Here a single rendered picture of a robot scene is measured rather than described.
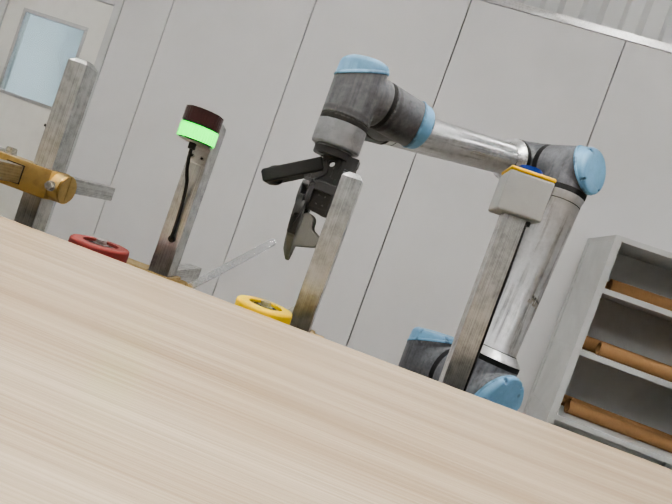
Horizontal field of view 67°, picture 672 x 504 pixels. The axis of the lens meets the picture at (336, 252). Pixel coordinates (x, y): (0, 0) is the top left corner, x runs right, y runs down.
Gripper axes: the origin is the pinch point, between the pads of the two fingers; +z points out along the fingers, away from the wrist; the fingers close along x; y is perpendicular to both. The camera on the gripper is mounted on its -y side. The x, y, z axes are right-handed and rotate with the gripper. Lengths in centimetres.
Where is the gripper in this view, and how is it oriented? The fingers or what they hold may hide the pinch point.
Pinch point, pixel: (285, 251)
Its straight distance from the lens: 92.4
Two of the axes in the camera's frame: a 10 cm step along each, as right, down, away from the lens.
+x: 0.9, 0.0, 10.0
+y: 9.4, 3.4, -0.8
